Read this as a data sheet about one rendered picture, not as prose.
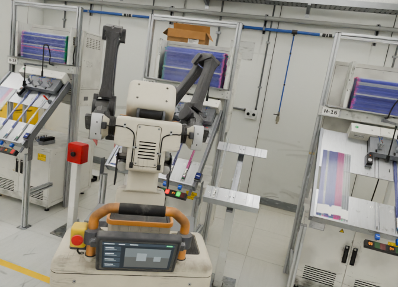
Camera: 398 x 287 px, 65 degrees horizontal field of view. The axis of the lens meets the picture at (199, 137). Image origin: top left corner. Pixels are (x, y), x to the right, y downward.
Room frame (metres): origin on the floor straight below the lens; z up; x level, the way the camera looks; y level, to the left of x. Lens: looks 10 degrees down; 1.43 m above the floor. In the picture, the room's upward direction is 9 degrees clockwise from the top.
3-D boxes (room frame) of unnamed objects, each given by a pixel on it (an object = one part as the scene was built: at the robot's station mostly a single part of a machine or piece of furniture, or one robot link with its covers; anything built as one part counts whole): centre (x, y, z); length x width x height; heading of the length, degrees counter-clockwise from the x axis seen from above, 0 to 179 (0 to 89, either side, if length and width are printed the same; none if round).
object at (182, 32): (2.90, 0.15, 1.82); 0.68 x 0.30 x 0.20; 75
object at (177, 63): (2.59, 0.12, 1.52); 0.51 x 0.13 x 0.27; 75
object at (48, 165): (2.92, 1.58, 0.66); 1.01 x 0.73 x 1.31; 165
